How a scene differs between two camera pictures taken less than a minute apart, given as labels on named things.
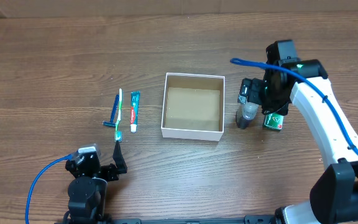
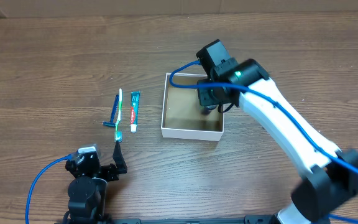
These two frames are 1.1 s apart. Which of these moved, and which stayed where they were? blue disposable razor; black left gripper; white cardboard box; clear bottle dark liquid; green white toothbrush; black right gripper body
Moved: black right gripper body; clear bottle dark liquid
Stayed: green white toothbrush; blue disposable razor; black left gripper; white cardboard box
